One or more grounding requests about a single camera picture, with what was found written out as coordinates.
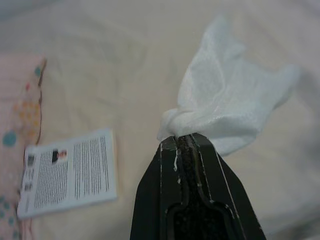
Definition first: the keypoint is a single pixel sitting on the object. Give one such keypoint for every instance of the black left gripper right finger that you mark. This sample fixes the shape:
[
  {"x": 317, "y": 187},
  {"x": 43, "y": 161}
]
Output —
[{"x": 225, "y": 205}]

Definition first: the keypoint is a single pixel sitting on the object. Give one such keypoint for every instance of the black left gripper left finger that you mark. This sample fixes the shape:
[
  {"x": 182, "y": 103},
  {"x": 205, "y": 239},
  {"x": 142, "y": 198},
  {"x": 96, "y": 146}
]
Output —
[{"x": 155, "y": 200}]

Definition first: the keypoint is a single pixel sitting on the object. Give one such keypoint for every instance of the white tissue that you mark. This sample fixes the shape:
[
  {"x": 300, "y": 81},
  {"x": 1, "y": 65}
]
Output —
[{"x": 220, "y": 100}]

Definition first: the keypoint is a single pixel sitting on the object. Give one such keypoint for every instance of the white printed booklet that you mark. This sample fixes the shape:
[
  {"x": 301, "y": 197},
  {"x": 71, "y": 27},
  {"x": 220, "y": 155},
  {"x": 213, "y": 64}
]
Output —
[{"x": 70, "y": 172}]

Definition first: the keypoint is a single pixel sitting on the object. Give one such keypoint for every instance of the white bed sheet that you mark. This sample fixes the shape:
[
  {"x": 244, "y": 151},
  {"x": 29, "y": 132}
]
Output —
[{"x": 125, "y": 62}]

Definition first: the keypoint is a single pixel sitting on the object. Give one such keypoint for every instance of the pink dotted cloth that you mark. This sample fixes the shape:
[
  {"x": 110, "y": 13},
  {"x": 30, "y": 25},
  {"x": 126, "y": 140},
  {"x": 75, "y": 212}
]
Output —
[{"x": 15, "y": 112}]

